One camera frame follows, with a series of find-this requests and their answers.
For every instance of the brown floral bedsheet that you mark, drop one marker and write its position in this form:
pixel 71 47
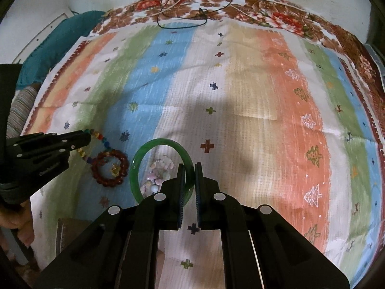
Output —
pixel 279 14

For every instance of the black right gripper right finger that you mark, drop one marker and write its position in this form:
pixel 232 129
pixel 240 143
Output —
pixel 260 248

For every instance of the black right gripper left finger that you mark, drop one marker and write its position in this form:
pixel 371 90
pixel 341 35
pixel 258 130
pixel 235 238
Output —
pixel 119 248

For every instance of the teal pillow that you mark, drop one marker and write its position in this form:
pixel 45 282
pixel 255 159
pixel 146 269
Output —
pixel 53 48

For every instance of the grey striped pillow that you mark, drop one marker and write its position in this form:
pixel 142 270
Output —
pixel 20 110

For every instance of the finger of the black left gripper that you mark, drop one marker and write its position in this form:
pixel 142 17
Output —
pixel 24 157
pixel 39 141

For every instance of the green jade bangle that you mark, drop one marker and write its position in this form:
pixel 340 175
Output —
pixel 140 154

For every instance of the person's left hand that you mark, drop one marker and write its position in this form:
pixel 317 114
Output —
pixel 22 220

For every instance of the striped colourful blanket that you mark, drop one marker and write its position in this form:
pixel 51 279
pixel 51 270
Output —
pixel 273 118

